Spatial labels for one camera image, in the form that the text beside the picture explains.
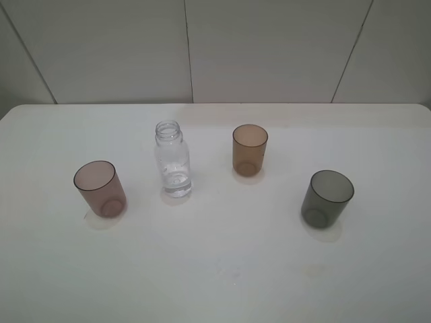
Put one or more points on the clear plastic water bottle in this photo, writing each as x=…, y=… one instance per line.
x=172, y=158

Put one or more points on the amber translucent cup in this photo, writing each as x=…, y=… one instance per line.
x=248, y=152

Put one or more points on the grey translucent cup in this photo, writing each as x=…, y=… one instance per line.
x=327, y=195

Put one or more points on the pink translucent cup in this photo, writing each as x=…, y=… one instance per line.
x=99, y=184

